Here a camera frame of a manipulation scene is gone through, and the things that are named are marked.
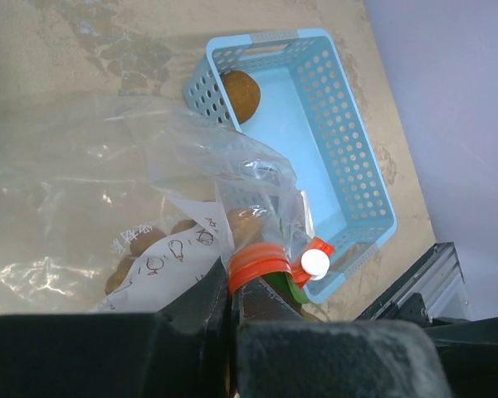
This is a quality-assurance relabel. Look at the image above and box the brown kiwi fruit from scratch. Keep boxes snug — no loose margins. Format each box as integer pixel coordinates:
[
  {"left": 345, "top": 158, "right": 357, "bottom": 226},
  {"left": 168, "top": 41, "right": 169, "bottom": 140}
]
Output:
[{"left": 221, "top": 70, "right": 261, "bottom": 124}]

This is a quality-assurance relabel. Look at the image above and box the aluminium frame rail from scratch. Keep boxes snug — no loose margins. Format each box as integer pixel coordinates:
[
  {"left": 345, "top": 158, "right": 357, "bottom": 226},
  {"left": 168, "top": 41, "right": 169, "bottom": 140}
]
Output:
[{"left": 359, "top": 242, "right": 473, "bottom": 328}]

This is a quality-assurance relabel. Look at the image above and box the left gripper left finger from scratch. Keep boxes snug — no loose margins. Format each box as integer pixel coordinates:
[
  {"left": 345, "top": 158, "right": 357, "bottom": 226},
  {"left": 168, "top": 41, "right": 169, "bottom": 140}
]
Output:
[{"left": 0, "top": 264, "right": 228, "bottom": 397}]

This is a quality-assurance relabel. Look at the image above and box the blue plastic basket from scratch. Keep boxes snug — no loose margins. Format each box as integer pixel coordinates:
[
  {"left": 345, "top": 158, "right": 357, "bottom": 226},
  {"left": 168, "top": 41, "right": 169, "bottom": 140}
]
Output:
[{"left": 183, "top": 28, "right": 397, "bottom": 303}]

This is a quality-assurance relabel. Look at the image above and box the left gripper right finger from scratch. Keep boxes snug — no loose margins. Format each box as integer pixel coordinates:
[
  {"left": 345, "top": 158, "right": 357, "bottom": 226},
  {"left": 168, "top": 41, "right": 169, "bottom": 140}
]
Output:
[{"left": 232, "top": 279, "right": 452, "bottom": 397}]

